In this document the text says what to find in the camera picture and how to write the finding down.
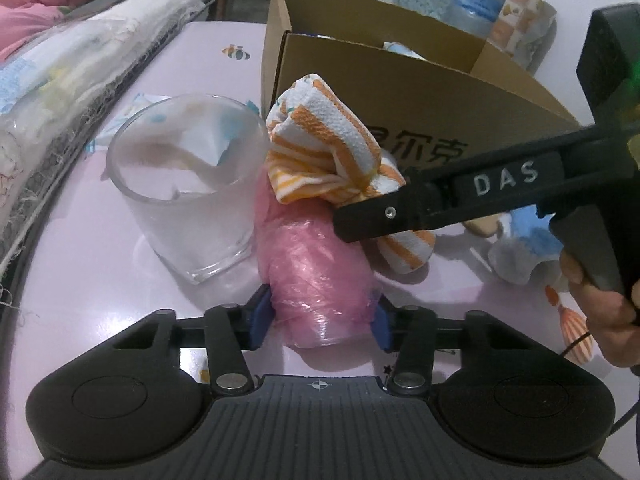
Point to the pink quilt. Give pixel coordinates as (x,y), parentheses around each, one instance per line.
(30,20)

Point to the white tissue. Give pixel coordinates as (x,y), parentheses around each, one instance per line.
(200,145)

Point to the blue white wrapper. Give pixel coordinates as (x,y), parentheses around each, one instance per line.
(145,102)

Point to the person's right hand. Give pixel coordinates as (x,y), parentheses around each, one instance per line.
(607,320)

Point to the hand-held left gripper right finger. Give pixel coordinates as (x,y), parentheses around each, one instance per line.
(384,327)

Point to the orange striped towel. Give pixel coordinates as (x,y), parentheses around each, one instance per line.
(325,130)

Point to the white bedding in plastic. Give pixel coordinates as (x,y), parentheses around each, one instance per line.
(75,75)

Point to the cardboard box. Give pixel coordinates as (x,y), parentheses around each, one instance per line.
(310,60)

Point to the round wooden coaster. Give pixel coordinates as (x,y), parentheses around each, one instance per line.
(485,227)

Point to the clear water bottle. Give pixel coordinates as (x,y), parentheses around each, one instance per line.
(470,10)

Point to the pink plastic bag roll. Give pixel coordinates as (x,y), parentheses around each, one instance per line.
(315,270)

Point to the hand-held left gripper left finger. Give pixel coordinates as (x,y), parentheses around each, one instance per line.
(257,317)

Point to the checkered pouch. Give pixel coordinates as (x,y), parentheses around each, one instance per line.
(525,25)

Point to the clear glass cup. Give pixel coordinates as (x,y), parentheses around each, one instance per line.
(200,230)

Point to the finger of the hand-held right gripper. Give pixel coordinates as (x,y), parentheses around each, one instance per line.
(390,212)

